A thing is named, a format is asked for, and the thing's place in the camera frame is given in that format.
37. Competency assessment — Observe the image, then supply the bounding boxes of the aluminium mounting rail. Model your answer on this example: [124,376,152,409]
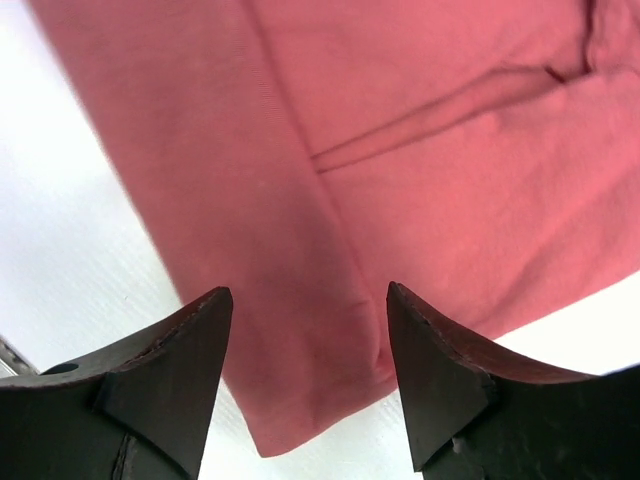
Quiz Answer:
[0,337,39,378]

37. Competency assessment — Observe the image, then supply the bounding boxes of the red t shirt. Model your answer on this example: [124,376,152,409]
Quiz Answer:
[32,1,639,457]

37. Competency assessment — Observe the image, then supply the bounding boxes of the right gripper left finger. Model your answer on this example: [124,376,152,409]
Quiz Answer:
[1,287,233,479]

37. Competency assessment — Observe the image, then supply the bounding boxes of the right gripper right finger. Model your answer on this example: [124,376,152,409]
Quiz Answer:
[387,283,639,480]

